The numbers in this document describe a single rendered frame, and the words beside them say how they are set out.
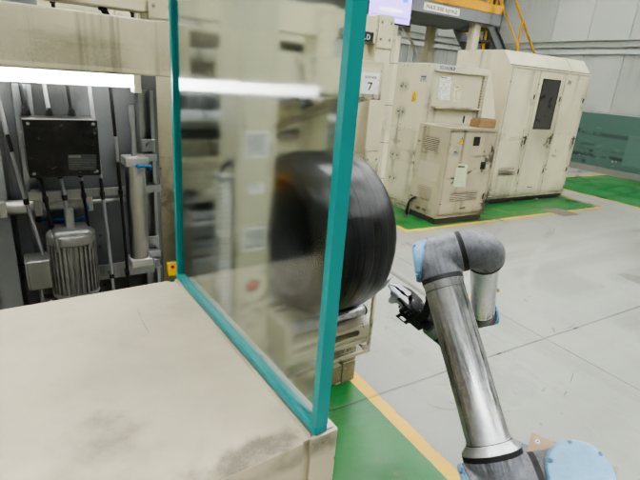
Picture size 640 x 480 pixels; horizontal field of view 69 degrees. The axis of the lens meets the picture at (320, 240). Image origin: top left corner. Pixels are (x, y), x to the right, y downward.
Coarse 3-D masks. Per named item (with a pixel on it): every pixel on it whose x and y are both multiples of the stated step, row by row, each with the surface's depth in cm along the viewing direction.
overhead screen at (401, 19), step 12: (372, 0) 493; (384, 0) 500; (396, 0) 507; (408, 0) 514; (372, 12) 497; (384, 12) 504; (396, 12) 512; (408, 12) 519; (396, 24) 517; (408, 24) 524
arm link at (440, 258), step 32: (416, 256) 129; (448, 256) 127; (448, 288) 125; (448, 320) 124; (448, 352) 123; (480, 352) 121; (480, 384) 118; (480, 416) 116; (480, 448) 115; (512, 448) 113
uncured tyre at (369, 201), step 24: (360, 168) 153; (360, 192) 146; (384, 192) 151; (360, 216) 143; (384, 216) 148; (360, 240) 143; (384, 240) 148; (360, 264) 145; (384, 264) 151; (360, 288) 151
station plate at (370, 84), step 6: (366, 72) 180; (372, 72) 182; (366, 78) 181; (372, 78) 183; (378, 78) 184; (366, 84) 182; (372, 84) 184; (378, 84) 185; (366, 90) 183; (372, 90) 184
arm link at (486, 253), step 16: (464, 240) 127; (480, 240) 127; (496, 240) 131; (480, 256) 127; (496, 256) 129; (480, 272) 134; (496, 272) 140; (480, 288) 147; (496, 288) 153; (480, 304) 158; (480, 320) 171; (496, 320) 174
